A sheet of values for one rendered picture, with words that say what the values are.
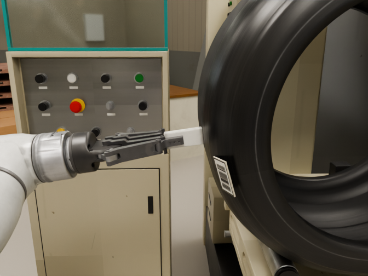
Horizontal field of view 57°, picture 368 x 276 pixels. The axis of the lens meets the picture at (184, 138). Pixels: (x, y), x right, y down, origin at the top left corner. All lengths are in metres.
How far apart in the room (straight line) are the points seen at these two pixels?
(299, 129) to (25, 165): 0.67
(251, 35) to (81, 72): 0.88
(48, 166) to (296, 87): 0.63
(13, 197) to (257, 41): 0.43
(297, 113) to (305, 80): 0.09
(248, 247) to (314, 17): 0.51
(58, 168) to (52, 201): 0.80
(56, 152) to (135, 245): 0.89
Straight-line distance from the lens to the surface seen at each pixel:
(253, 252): 0.79
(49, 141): 0.63
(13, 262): 2.45
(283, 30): 0.50
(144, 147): 0.58
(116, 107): 1.29
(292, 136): 0.96
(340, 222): 0.87
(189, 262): 2.21
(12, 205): 0.58
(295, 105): 0.94
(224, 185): 0.55
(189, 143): 0.62
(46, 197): 1.42
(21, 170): 0.63
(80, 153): 0.61
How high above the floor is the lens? 1.31
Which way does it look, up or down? 16 degrees down
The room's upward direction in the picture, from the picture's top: straight up
